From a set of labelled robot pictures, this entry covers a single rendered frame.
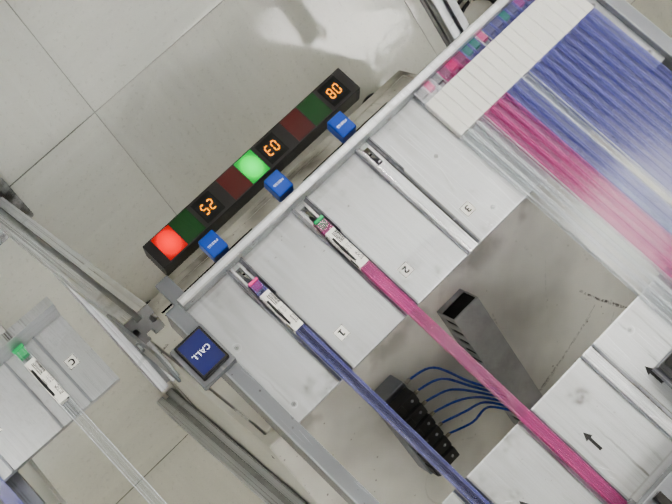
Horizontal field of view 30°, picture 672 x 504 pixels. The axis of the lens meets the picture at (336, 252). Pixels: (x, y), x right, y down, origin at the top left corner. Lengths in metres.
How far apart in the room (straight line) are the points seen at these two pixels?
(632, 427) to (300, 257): 0.44
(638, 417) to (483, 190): 0.33
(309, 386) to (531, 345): 0.57
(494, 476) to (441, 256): 0.27
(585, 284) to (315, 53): 0.70
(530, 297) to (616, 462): 0.49
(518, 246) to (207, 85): 0.68
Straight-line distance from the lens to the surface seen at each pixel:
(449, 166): 1.56
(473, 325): 1.81
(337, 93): 1.60
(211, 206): 1.55
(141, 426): 2.37
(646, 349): 1.53
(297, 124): 1.58
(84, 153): 2.18
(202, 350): 1.44
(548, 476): 1.48
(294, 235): 1.52
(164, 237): 1.54
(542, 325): 1.95
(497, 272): 1.87
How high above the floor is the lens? 2.02
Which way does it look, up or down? 56 degrees down
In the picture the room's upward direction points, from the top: 116 degrees clockwise
